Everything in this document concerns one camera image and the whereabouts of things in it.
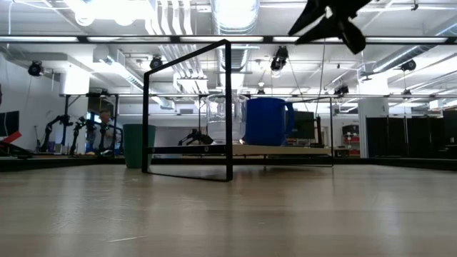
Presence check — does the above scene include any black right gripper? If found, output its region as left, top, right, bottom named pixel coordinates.
left=288, top=0, right=373, bottom=56

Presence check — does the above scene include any blue mug with handle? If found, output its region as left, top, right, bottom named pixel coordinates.
left=244, top=96, right=296, bottom=146

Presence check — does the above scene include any clear glass cup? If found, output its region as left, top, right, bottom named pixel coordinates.
left=206, top=93, right=248, bottom=145

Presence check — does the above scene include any black ceiling-hung device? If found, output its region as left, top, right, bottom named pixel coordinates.
left=149, top=55, right=164, bottom=71
left=269, top=45, right=290, bottom=72
left=28, top=60, right=44, bottom=78
left=399, top=59, right=418, bottom=73

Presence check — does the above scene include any dark background monitor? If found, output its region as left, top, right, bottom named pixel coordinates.
left=285, top=110, right=318, bottom=141

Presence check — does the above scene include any black cabinet row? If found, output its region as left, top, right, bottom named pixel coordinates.
left=366, top=109, right=457, bottom=160

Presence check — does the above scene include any green plastic cup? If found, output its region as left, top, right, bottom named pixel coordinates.
left=122, top=124, right=157, bottom=169

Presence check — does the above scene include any person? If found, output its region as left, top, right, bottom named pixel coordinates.
left=93, top=109, right=121, bottom=151

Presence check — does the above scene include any silver ceiling air duct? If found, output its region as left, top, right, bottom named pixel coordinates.
left=210, top=0, right=261, bottom=72

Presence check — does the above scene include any wooden shelf with black frame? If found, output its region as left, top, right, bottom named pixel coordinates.
left=141, top=39, right=336, bottom=183

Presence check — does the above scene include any black table frame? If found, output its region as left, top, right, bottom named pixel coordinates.
left=0, top=34, right=457, bottom=173

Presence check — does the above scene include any dark wall screen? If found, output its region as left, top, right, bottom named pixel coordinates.
left=0, top=110, right=21, bottom=137

